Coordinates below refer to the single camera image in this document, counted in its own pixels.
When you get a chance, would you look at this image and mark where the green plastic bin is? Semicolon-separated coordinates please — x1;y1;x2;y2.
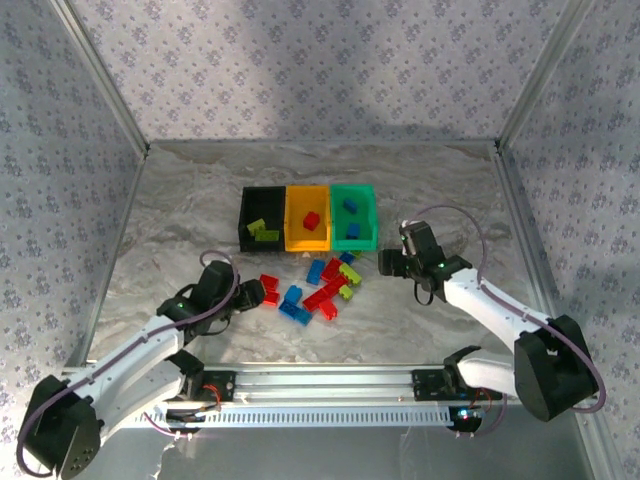
329;183;379;252

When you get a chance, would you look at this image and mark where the black plastic bin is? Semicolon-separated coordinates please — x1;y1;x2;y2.
238;185;288;253

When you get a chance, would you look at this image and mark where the yellow plastic bin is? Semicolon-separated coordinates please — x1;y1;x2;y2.
283;184;334;253

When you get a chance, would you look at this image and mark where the black controller board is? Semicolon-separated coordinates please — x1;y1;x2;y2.
447;405;486;434
164;407;206;434

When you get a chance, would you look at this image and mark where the grey metal base panel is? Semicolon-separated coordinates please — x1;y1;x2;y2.
94;427;601;480

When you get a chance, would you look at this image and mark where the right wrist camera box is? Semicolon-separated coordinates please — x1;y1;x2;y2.
398;221;442;259

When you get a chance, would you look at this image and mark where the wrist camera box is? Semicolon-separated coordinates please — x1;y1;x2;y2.
199;259;238;297
398;221;442;259

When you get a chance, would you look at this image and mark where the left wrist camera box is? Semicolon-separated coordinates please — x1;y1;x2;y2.
199;259;238;297

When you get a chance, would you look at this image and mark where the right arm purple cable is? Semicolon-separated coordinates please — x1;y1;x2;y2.
403;203;607;441

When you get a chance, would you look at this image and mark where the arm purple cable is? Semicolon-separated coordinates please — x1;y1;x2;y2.
15;249;240;476
403;203;607;441

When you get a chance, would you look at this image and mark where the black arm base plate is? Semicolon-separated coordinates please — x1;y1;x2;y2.
189;370;237;403
411;368;504;402

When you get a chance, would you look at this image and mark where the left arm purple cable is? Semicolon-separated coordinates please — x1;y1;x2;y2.
15;249;240;476

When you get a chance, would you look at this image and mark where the aluminium table edge rail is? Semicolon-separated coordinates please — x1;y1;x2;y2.
492;142;569;324
64;148;151;367

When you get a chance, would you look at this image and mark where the aluminium mounting rail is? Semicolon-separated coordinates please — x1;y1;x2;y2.
59;363;601;407

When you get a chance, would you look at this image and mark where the white slotted cable duct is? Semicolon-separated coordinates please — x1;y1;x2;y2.
142;403;456;430

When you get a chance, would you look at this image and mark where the aluminium frame post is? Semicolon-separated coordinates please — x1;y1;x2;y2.
49;0;151;156
493;0;597;151

